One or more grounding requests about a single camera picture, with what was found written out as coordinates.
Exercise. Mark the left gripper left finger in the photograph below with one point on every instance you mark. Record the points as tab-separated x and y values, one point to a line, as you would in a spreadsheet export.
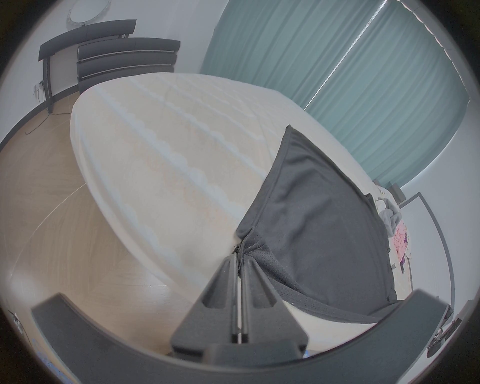
210	322

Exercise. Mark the purple garment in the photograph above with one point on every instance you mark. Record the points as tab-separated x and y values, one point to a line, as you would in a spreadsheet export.
402	264

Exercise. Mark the white printed pillow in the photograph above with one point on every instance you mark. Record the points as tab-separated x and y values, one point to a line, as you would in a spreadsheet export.
410	243

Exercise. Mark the blue-green curtain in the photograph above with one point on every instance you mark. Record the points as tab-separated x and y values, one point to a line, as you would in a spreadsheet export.
277	45
393	105

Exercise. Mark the black chest of drawers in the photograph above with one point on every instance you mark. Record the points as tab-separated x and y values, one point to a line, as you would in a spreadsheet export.
127	60

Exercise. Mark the black T-shirt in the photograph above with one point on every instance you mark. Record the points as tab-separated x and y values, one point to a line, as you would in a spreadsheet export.
322	225

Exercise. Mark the pink garment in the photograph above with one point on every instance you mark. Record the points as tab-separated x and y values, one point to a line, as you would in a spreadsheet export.
400	240

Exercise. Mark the white garment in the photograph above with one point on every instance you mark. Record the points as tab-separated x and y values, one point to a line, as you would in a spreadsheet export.
380	205

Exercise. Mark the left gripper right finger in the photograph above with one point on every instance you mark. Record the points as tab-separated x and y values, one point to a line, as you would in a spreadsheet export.
270	322

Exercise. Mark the grey bedside table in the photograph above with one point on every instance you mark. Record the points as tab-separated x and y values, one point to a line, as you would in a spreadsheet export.
395	191

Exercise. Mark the bed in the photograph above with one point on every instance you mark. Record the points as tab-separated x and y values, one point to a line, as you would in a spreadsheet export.
157	150

